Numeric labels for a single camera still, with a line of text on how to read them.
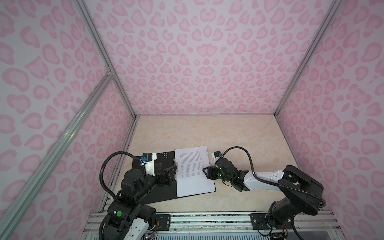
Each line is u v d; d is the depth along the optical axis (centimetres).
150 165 59
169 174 59
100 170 45
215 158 79
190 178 88
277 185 45
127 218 45
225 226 72
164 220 74
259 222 73
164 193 81
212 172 76
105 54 84
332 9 70
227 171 67
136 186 48
